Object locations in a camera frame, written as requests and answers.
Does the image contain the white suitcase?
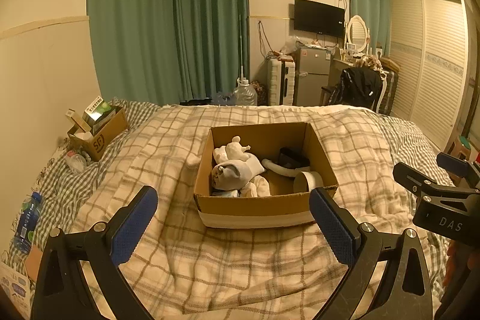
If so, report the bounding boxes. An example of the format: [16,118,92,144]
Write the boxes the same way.
[267,58,297,106]

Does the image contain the patterned dark bag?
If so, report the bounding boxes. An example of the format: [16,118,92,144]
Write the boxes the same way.
[250,81,269,106]

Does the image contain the brown card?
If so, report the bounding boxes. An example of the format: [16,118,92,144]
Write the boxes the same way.
[24,245,46,283]

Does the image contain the large clear water jug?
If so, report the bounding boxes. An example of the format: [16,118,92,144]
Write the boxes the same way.
[232,77,258,107]

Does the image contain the grey checked bed sheet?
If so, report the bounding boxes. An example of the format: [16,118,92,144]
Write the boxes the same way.
[0,99,456,320]

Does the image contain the tan narrow carton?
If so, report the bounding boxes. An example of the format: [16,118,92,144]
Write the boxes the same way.
[65,109,89,134]

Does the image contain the white green carton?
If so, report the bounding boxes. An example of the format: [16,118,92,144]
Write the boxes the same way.
[83,98,113,126]

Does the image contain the small printed cardboard box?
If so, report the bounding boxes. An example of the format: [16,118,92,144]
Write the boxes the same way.
[67,106,130,162]

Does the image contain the white chair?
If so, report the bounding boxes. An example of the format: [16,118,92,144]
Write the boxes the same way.
[374,77,389,114]

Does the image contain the blue water bottle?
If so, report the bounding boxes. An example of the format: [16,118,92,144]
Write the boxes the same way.
[13,192,44,255]

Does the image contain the black jacket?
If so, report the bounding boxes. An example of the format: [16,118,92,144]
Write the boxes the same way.
[330,66,384,108]

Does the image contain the white tape roll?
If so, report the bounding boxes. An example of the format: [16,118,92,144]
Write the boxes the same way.
[293,171,323,193]

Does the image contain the black wall television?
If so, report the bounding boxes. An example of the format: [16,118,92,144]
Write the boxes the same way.
[293,0,346,37]

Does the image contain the person's right hand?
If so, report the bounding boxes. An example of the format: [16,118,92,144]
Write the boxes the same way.
[446,241,469,272]

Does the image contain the metal pole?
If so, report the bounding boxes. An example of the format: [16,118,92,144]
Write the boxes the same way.
[238,14,247,81]

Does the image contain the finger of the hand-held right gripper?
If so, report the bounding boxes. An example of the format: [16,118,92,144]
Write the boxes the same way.
[393,162,469,200]
[437,152,480,189]

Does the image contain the white patterned sock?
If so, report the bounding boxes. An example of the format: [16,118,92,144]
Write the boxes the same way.
[211,160,264,190]

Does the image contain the white printed packet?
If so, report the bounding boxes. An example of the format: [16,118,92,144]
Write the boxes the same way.
[0,262,31,310]

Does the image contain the white dressing table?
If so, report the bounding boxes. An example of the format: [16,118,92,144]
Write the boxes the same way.
[329,49,387,81]

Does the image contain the wall cables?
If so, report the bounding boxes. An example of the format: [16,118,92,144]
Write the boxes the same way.
[257,20,273,59]

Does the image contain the silver fridge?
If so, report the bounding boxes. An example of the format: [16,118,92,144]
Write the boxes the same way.
[293,46,334,106]

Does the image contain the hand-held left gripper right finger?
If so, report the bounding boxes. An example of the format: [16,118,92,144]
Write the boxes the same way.
[309,187,436,320]

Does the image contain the clear plastic bottle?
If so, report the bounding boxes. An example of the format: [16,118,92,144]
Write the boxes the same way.
[65,151,91,175]

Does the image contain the white oval mirror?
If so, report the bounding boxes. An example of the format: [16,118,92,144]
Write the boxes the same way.
[346,15,369,52]

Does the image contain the small wooden stool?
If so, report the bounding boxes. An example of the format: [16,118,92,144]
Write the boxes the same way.
[444,136,475,186]

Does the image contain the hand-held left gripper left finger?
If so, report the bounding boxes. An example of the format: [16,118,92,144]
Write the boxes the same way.
[32,186,158,320]

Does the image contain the white louvered wardrobe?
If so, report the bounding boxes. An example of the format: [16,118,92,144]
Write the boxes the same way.
[390,0,474,152]

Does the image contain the white curved tube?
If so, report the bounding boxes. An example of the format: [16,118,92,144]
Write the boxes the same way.
[261,158,310,178]

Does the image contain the brown suitcase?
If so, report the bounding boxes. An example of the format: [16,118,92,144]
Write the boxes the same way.
[380,58,400,114]

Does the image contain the clear plastic bag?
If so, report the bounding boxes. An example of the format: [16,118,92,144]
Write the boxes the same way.
[285,36,305,55]

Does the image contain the black plastic container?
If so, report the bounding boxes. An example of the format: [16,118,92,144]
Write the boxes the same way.
[278,147,310,169]

